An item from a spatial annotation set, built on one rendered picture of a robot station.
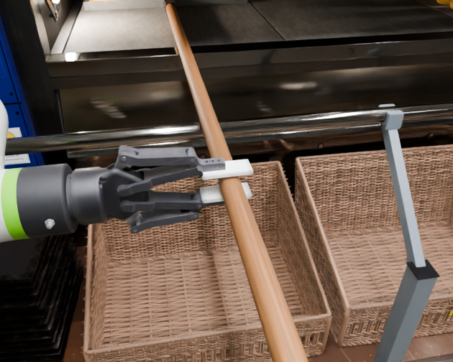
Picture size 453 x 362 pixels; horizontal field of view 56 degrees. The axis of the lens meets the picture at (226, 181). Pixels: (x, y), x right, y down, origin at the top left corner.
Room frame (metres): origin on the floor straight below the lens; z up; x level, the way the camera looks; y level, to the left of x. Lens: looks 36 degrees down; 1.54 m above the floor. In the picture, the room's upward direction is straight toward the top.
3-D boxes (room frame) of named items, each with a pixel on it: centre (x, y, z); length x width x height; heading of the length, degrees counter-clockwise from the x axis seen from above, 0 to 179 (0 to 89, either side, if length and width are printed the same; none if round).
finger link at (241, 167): (0.48, 0.00, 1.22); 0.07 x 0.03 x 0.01; 101
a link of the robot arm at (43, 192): (0.44, 0.23, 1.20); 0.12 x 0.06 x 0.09; 11
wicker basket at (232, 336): (0.79, 0.07, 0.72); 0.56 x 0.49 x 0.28; 100
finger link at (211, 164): (0.48, 0.03, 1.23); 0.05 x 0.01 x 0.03; 101
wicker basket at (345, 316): (0.90, -0.51, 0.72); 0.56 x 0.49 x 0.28; 99
